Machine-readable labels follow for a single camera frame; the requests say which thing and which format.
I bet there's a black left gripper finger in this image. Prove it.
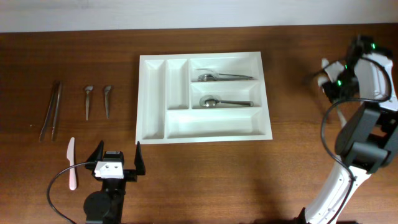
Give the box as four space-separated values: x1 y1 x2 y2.
134 141 146 175
85 141 104 170

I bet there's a steel tablespoon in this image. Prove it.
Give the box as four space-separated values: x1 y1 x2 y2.
199 95 254 108
336 106 347 128

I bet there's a steel fork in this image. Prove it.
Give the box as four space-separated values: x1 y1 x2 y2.
197 68 254 80
196 73 255 82
196 74 254 82

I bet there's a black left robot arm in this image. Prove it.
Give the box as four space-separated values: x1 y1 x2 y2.
83 141 146 223

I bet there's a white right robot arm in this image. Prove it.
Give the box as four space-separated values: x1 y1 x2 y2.
293 35 397 223

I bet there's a pink plastic knife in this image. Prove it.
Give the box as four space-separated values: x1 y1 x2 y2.
67 137 77 190

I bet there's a right small steel spoon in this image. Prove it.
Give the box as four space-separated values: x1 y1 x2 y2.
104 85 112 119

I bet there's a small steel spoon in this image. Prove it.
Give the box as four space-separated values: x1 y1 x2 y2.
85 85 93 121
104 85 112 119

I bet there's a left small steel spoon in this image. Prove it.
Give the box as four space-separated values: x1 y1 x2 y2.
85 85 93 121

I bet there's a white cutlery tray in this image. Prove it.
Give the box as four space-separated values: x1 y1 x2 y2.
136 52 273 144

